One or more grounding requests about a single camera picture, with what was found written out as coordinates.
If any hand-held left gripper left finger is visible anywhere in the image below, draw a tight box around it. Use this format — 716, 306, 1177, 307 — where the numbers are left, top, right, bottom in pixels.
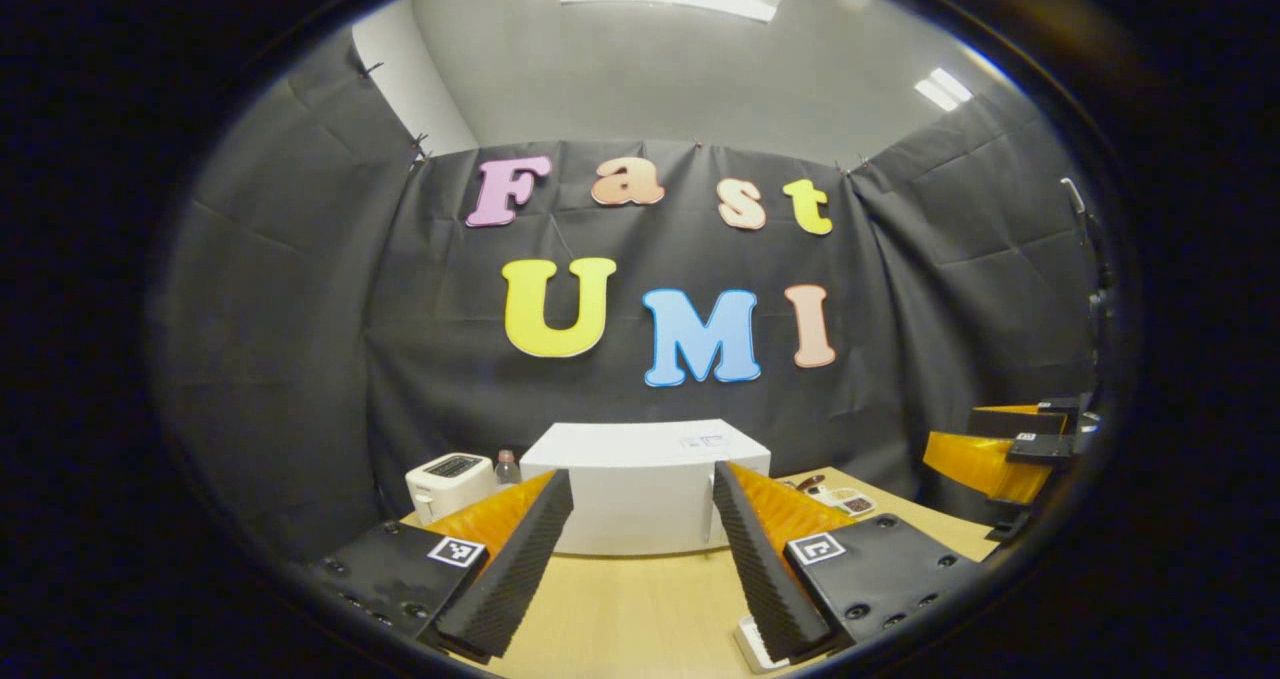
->
300, 469, 575, 663

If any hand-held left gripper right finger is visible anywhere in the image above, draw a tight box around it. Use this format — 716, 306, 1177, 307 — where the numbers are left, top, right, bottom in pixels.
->
712, 461, 987, 663

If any white microwave oven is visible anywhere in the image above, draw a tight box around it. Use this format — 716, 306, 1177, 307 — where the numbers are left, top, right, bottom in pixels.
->
519, 419, 773, 557

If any white ridged tray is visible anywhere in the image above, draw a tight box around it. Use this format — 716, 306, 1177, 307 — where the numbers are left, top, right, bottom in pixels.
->
734, 615, 791, 674

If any white divided grain dish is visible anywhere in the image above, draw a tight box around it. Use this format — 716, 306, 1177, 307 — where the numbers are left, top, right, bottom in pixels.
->
815, 486, 878, 518

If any white toaster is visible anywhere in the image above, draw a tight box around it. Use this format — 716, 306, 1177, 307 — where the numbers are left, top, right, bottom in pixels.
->
405, 453, 498, 526

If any black backdrop cloth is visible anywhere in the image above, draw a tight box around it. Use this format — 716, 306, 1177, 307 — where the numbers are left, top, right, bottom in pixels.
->
148, 34, 1111, 560

